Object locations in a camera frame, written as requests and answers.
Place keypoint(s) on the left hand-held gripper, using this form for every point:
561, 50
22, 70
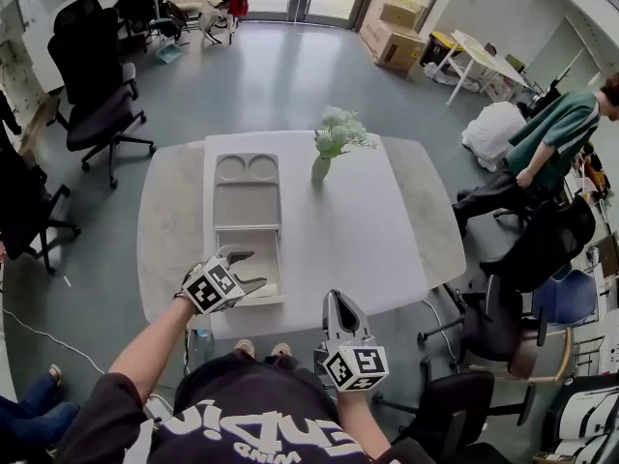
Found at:
213, 285

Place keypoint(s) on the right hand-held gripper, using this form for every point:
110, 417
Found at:
358, 360

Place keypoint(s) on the white drawer organizer box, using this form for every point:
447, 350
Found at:
246, 201

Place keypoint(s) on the person's right forearm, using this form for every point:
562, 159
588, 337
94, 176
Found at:
358, 423

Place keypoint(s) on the person's left forearm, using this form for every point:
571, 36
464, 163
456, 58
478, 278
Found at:
145, 346

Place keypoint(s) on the large cardboard box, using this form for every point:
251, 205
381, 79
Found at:
389, 41

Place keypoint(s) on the person's right shoe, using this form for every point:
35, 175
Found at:
281, 349

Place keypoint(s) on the person's shoe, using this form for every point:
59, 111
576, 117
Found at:
244, 347
281, 349

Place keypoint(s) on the person's left shoe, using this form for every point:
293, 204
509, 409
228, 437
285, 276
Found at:
244, 347

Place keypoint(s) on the grey table with black legs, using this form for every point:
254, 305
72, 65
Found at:
169, 230

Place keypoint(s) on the white vase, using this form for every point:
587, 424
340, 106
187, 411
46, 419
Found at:
320, 169

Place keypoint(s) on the person's black printed shirt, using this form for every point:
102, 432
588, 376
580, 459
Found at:
251, 414

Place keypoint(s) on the white artificial flowers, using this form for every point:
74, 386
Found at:
341, 131

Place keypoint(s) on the brown wooden chair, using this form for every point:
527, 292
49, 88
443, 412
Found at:
524, 360

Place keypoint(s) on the black mesh office chair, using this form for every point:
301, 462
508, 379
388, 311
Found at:
546, 244

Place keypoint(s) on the blue plastic chair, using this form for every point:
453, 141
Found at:
568, 298

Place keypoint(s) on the teal dustpan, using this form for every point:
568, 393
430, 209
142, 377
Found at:
169, 53

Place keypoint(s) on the white quadruped robot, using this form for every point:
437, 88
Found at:
215, 20

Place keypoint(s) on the white and black device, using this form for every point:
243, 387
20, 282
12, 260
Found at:
582, 418

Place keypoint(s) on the black bin with yellow lid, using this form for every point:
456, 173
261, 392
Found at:
435, 49

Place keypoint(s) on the white folding table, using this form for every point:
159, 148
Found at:
483, 56

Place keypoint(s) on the white cabinet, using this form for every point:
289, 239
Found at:
41, 51

